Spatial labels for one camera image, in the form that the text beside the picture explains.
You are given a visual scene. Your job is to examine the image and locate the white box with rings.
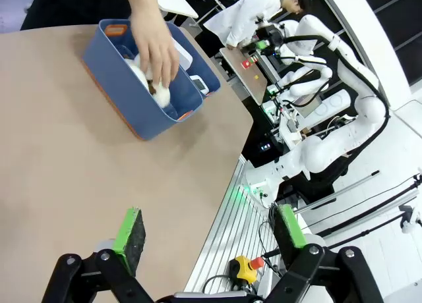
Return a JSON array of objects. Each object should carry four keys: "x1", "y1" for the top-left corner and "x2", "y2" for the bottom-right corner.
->
[{"x1": 315, "y1": 89, "x2": 353, "y2": 120}]

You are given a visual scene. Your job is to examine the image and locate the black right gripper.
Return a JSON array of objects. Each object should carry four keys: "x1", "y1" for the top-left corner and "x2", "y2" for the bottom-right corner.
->
[{"x1": 259, "y1": 22, "x2": 286, "y2": 57}]

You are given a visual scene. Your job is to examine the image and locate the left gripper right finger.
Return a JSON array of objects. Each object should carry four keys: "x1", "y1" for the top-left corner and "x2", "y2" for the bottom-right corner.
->
[{"x1": 263, "y1": 204, "x2": 385, "y2": 303}]

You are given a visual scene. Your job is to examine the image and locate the white background desk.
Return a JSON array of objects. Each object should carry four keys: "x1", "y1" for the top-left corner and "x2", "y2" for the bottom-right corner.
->
[{"x1": 155, "y1": 0, "x2": 200, "y2": 20}]

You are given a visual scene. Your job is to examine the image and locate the large white cloud plush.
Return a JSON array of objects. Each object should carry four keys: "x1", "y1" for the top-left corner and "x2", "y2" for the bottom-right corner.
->
[{"x1": 125, "y1": 52, "x2": 151, "y2": 90}]

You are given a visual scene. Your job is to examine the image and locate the blue basket orange handles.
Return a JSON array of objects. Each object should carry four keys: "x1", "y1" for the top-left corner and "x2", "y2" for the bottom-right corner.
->
[
  {"x1": 81, "y1": 18, "x2": 204, "y2": 142},
  {"x1": 164, "y1": 19, "x2": 222, "y2": 100}
]

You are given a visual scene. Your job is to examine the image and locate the background person in white coat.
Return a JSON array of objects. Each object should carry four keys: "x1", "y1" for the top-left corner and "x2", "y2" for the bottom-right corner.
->
[{"x1": 203, "y1": 0, "x2": 313, "y2": 49}]

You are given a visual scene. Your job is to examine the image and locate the black emergency stop cable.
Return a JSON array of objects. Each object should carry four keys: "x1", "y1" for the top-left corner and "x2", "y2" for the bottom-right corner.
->
[{"x1": 201, "y1": 274, "x2": 239, "y2": 294}]

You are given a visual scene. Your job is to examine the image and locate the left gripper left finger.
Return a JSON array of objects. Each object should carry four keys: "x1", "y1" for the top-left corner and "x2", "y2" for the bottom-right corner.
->
[{"x1": 41, "y1": 207, "x2": 156, "y2": 303}]

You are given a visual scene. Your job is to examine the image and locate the brown background table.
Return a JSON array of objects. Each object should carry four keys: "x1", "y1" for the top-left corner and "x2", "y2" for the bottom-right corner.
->
[{"x1": 220, "y1": 47, "x2": 268, "y2": 106}]

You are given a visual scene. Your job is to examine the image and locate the silver stand pole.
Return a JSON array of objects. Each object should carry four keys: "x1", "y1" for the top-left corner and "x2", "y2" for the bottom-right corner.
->
[{"x1": 292, "y1": 170, "x2": 380, "y2": 215}]

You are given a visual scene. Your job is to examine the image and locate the aluminium profile frame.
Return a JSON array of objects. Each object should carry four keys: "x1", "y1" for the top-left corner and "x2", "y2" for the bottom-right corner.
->
[{"x1": 183, "y1": 154, "x2": 285, "y2": 294}]

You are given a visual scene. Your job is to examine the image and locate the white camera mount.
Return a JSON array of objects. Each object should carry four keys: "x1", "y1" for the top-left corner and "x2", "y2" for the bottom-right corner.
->
[{"x1": 399, "y1": 204, "x2": 422, "y2": 235}]

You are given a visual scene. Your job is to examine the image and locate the white plush with brown patch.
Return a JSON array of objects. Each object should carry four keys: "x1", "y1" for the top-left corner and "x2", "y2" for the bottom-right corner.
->
[{"x1": 146, "y1": 78, "x2": 172, "y2": 109}]

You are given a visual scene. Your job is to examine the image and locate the small white digital clock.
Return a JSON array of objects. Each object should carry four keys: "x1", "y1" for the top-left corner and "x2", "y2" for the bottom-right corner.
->
[{"x1": 190, "y1": 74, "x2": 209, "y2": 96}]

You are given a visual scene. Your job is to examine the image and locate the person's left hand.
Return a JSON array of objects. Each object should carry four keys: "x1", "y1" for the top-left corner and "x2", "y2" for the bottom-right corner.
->
[{"x1": 130, "y1": 5, "x2": 181, "y2": 88}]

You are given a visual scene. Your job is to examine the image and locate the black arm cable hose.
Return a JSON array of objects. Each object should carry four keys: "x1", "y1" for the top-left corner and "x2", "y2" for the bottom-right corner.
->
[{"x1": 283, "y1": 34, "x2": 392, "y2": 155}]

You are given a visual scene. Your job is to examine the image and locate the black stand pole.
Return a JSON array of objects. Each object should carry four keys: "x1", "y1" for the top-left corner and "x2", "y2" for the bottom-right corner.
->
[{"x1": 309, "y1": 173, "x2": 422, "y2": 238}]

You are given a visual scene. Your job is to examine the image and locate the person's black torso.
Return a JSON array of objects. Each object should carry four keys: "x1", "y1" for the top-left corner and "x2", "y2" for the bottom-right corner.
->
[{"x1": 19, "y1": 0, "x2": 133, "y2": 31}]

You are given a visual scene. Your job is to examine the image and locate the yellow emergency stop button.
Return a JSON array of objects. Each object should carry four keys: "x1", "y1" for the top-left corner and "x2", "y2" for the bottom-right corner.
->
[{"x1": 229, "y1": 255, "x2": 264, "y2": 285}]

